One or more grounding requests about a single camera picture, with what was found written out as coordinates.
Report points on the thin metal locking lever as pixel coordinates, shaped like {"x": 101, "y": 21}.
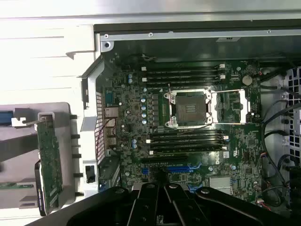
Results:
{"x": 169, "y": 94}

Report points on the metal socket cover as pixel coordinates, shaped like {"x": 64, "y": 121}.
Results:
{"x": 245, "y": 103}

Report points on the perforated metal disk bay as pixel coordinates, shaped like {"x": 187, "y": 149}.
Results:
{"x": 295, "y": 122}

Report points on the blue expansion slot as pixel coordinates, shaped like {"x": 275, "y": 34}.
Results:
{"x": 178, "y": 169}

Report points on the silver finned chipset heatsink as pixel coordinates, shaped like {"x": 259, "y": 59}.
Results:
{"x": 219, "y": 182}

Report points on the black open PC case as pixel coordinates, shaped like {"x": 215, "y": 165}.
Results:
{"x": 164, "y": 35}

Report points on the green Dell motherboard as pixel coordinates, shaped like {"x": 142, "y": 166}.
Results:
{"x": 247, "y": 146}

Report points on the RAM slot with black clips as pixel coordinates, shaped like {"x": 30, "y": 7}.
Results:
{"x": 185, "y": 145}
{"x": 185, "y": 133}
{"x": 183, "y": 73}
{"x": 183, "y": 83}

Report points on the RAM slot with white clips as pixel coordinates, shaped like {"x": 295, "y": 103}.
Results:
{"x": 183, "y": 78}
{"x": 183, "y": 68}
{"x": 185, "y": 139}
{"x": 185, "y": 150}

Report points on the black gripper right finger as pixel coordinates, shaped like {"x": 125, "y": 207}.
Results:
{"x": 183, "y": 207}

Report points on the grey parts rack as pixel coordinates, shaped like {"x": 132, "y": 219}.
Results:
{"x": 68, "y": 150}

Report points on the silver rear port connector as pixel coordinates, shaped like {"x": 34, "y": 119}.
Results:
{"x": 111, "y": 113}
{"x": 112, "y": 142}
{"x": 111, "y": 133}
{"x": 110, "y": 123}

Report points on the silver coin battery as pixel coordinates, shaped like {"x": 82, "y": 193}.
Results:
{"x": 247, "y": 80}

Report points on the green RAM stick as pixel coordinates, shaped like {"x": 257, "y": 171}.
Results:
{"x": 16, "y": 186}

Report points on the black case lock tab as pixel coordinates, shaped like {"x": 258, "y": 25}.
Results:
{"x": 89, "y": 174}

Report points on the blue rear port connector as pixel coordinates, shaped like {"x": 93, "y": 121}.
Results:
{"x": 110, "y": 97}

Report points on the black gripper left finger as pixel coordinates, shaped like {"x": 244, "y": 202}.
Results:
{"x": 141, "y": 207}

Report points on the white case wall sticker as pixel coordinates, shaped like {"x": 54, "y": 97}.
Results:
{"x": 228, "y": 39}

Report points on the CPU socket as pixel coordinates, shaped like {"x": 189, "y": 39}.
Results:
{"x": 190, "y": 109}

